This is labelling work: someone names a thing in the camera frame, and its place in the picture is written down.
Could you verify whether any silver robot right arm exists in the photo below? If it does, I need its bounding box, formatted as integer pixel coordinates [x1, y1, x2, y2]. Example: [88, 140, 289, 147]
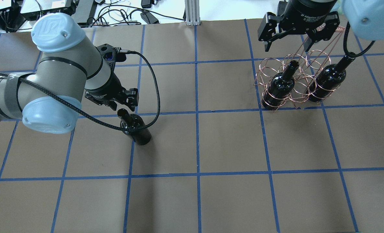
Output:
[257, 0, 384, 52]

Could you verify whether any black electronics box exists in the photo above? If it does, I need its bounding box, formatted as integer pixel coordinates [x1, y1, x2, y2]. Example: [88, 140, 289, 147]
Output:
[20, 0, 76, 21]

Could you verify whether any dark wine bottle left slot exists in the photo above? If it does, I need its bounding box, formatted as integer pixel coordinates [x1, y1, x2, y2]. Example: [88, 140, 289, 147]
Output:
[307, 55, 355, 102]

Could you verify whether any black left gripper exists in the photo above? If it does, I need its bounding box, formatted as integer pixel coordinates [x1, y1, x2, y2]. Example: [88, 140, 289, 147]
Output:
[85, 45, 139, 111]

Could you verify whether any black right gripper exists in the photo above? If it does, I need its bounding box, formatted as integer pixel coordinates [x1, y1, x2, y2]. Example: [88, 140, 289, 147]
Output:
[258, 0, 340, 52]

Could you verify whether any dark wine bottle slot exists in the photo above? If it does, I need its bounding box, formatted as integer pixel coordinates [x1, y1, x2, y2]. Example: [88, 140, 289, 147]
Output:
[307, 55, 355, 102]
[261, 60, 299, 111]

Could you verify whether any dark wine bottle right slot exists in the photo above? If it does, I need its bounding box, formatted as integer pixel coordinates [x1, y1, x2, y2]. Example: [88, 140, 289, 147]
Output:
[261, 60, 299, 111]

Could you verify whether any black power brick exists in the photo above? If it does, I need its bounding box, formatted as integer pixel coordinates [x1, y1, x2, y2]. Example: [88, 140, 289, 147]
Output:
[140, 11, 160, 25]

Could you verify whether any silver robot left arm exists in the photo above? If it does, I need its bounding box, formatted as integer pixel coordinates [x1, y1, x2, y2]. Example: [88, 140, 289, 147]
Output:
[0, 13, 139, 134]

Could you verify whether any dark wine bottle being moved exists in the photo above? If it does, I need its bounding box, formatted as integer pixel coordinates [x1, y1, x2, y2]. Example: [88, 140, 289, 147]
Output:
[117, 108, 152, 146]

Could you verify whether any aluminium frame post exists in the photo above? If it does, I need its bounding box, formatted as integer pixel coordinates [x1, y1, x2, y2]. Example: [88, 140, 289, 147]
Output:
[185, 0, 201, 26]

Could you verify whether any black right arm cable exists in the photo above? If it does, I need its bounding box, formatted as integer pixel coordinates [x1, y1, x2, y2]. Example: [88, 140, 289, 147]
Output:
[343, 21, 377, 58]

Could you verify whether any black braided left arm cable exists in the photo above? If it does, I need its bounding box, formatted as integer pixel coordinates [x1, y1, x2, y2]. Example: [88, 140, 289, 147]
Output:
[0, 49, 161, 131]

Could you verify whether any copper wire wine rack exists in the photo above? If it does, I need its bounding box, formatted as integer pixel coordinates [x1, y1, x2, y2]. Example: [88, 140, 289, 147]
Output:
[254, 24, 347, 112]

